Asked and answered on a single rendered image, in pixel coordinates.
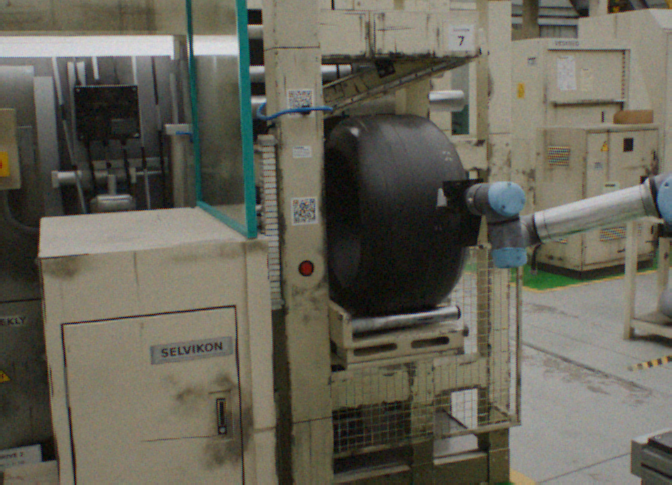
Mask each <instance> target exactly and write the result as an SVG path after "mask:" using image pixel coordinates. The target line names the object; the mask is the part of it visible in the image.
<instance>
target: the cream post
mask: <svg viewBox="0 0 672 485"><path fill-rule="evenodd" d="M262 16H263V41H264V66H265V90H266V115H267V116H271V115H273V114H275V113H278V112H281V111H284V110H287V89H314V106H323V104H322V72H321V48H320V47H321V39H320V6H319V0H262ZM314 113H315V117H297V118H288V114H286V115H283V116H280V117H278V118H275V119H272V121H278V131H277V130H271V128H270V129H269V131H268V134H269V136H270V134H272V136H274V139H277V140H278V144H274V146H269V147H274V152H270V153H274V156H275V157H273V159H275V164H270V165H274V166H275V170H271V171H275V176H274V177H275V179H277V181H274V183H277V187H271V188H275V189H277V194H272V195H277V199H275V201H277V205H272V206H277V207H278V211H274V212H277V213H278V216H277V217H275V218H278V220H280V225H278V229H277V230H278V231H279V234H277V235H278V236H279V240H275V241H278V242H279V245H278V248H279V252H277V253H279V258H278V259H279V260H280V263H277V264H279V265H280V269H278V270H280V274H278V276H279V277H280V281H279V282H280V283H281V286H278V287H280V288H281V292H279V293H281V297H282V298H283V300H285V305H284V308H283V307H282V309H277V310H274V311H275V336H277V360H278V384H279V408H280V433H281V453H282V482H283V485H335V480H334V432H333V399H331V367H330V339H329V323H328V306H329V301H328V268H327V238H326V203H325V176H324V138H323V111H314ZM300 146H311V151H312V157H297V158H294V157H293V147H300ZM303 197H317V206H318V224H309V225H296V226H292V220H291V198H303ZM305 263H309V264H311V265H312V271H311V272H310V273H308V274H306V273H303V272H302V271H301V265H302V264H305Z"/></svg>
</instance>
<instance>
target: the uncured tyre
mask: <svg viewBox="0 0 672 485"><path fill-rule="evenodd" d="M389 143H409V144H390V145H385V144H389ZM441 150H449V151H451V154H452V156H453V159H454V162H444V159H443V156H442V153H441ZM324 176H325V203H326V238H327V268H328V285H329V287H330V289H331V291H333V292H334V294H335V295H336V297H337V298H338V299H339V300H340V301H341V302H343V304H344V305H345V306H346V307H347V308H349V309H350V310H351V311H352V312H354V313H356V314H358V315H374V314H382V313H391V312H400V311H408V310H418V309H426V308H433V307H436V306H438V305H440V304H441V302H443V301H444V300H446V299H447V298H448V297H449V295H450V294H451V292H452V291H453V289H454V288H455V287H456V285H457V284H458V282H459V281H460V279H461V277H462V274H463V271H464V269H465V266H466V262H467V258H468V254H469V248H470V246H465V248H461V246H460V244H459V243H458V242H457V237H458V231H459V225H460V220H461V214H460V213H448V212H437V210H436V205H437V199H438V189H439V188H441V189H442V181H450V180H464V179H466V175H465V172H464V168H463V165H462V162H461V159H460V157H459V154H458V152H457V150H456V148H455V147H454V145H453V143H452V142H451V140H450V139H449V138H448V137H447V136H446V134H444V133H443V132H442V130H441V129H440V128H439V127H438V126H437V125H436V124H435V123H434V122H432V121H431V120H429V119H428V118H425V117H422V116H418V115H413V114H401V115H372V116H354V117H351V118H348V119H345V120H343V121H341V122H340V123H339V124H338V125H337V126H336V127H335V128H334V129H333V131H331V132H330V133H329V134H328V136H327V137H326V139H325V140H324ZM442 193H443V189H442ZM441 223H443V233H433V224H441Z"/></svg>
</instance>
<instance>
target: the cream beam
mask: <svg viewBox="0 0 672 485"><path fill-rule="evenodd" d="M449 25H473V51H449ZM320 39H321V47H320V48H321V63H368V62H375V61H377V60H396V61H458V60H461V59H469V58H478V57H479V11H424V10H320Z"/></svg>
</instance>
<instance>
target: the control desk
mask: <svg viewBox="0 0 672 485"><path fill-rule="evenodd" d="M38 263H39V274H40V286H41V298H42V310H44V321H45V334H46V345H47V357H48V369H49V380H50V393H51V404H52V415H53V428H54V439H55V452H56V463H57V474H58V485H279V481H278V457H277V433H276V429H274V428H273V427H276V426H277V424H276V400H274V376H273V352H272V327H271V304H270V280H269V256H268V238H266V237H264V236H263V235H261V234H259V233H258V237H253V238H247V237H245V236H244V235H242V234H241V233H239V232H237V231H236V230H234V229H233V228H231V227H230V226H228V225H227V224H225V223H223V222H222V221H220V220H218V218H216V217H215V216H213V215H211V214H210V213H208V212H207V211H205V210H204V209H202V208H200V207H199V206H196V207H195V209H192V208H190V207H189V208H175V209H159V210H145V211H129V212H115V213H100V214H85V215H70V216H55V217H42V218H41V221H40V236H39V253H38Z"/></svg>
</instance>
